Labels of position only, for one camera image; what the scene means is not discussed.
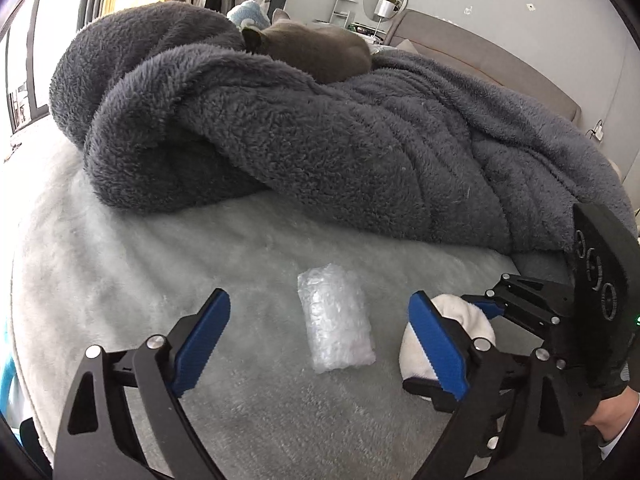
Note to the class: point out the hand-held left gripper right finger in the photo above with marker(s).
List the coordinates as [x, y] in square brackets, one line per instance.
[440, 345]

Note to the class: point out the beige padded headboard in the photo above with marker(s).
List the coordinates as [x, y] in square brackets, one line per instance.
[475, 55]

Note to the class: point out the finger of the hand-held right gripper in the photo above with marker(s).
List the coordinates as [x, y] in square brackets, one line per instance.
[430, 392]
[525, 295]

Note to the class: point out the dark grey fluffy blanket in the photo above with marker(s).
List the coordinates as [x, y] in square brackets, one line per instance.
[300, 135]

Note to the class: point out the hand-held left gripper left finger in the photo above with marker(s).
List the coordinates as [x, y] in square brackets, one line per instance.
[200, 345]

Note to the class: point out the white desktop shelf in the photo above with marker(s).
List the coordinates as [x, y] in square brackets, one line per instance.
[345, 7]

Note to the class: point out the person's right hand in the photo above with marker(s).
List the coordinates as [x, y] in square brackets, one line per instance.
[617, 412]

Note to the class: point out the light blue plush toy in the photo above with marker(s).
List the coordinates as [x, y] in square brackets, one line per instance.
[250, 12]

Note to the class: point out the white cloth ball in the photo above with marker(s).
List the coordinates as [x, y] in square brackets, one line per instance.
[470, 322]

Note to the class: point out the white wall charger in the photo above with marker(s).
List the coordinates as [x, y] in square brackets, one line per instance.
[597, 132]

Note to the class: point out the black framed window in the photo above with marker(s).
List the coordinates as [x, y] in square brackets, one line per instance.
[22, 100]

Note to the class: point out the bed with grey cover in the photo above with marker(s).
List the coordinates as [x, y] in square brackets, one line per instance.
[200, 250]

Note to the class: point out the bubble wrap roll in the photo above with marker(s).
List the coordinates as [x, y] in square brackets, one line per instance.
[335, 320]

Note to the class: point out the grey-brown cat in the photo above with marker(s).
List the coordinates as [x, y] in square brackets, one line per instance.
[320, 45]

